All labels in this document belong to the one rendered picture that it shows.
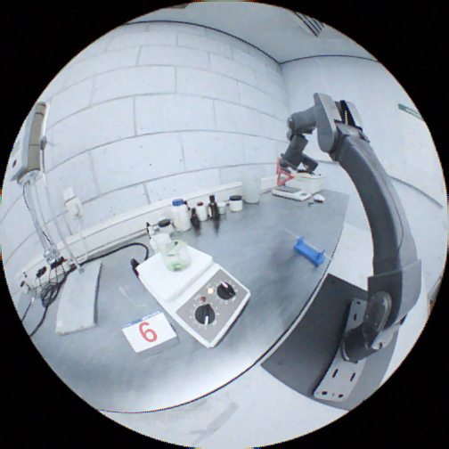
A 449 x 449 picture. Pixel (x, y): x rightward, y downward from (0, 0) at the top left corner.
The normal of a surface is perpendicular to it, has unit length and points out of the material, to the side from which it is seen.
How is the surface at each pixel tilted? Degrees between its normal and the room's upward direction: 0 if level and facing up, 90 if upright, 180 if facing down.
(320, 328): 2
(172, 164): 90
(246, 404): 0
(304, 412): 0
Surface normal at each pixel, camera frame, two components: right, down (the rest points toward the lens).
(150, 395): -0.09, -0.89
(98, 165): 0.60, 0.31
